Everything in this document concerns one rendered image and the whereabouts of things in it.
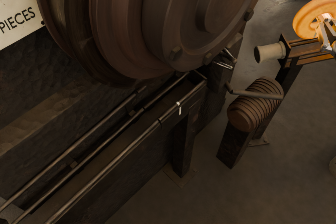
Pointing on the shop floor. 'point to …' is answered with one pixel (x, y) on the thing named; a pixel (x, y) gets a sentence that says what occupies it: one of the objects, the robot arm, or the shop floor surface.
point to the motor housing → (246, 120)
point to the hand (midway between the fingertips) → (322, 14)
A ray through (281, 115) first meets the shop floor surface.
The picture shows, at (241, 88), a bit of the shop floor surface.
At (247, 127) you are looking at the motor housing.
